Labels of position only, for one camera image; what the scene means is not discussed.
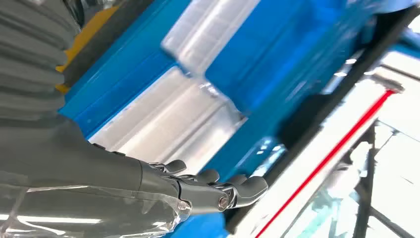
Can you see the white plastic tray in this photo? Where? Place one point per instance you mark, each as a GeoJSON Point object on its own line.
{"type": "Point", "coordinates": [210, 29]}
{"type": "Point", "coordinates": [170, 121]}

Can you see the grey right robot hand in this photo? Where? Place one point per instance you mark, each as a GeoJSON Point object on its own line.
{"type": "Point", "coordinates": [82, 184]}

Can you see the blue metal shelf rack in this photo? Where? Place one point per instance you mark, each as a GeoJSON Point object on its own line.
{"type": "Point", "coordinates": [288, 49]}

